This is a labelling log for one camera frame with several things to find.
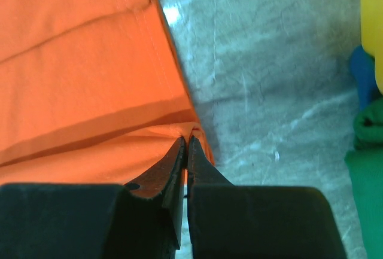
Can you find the orange t shirt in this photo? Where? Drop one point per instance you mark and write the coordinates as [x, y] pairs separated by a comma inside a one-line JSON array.
[[91, 91]]

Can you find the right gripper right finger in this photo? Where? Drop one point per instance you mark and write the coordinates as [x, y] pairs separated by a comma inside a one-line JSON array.
[[239, 221]]

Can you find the folded blue t shirt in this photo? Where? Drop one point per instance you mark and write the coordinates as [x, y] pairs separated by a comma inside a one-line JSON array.
[[362, 68]]

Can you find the folded green t shirt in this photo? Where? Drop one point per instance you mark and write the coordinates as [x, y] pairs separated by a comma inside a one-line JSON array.
[[365, 169]]

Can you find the yellow plastic bin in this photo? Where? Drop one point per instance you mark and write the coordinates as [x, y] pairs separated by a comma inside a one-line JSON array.
[[371, 34]]

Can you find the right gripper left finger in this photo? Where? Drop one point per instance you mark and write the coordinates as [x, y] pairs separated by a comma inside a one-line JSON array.
[[140, 219]]

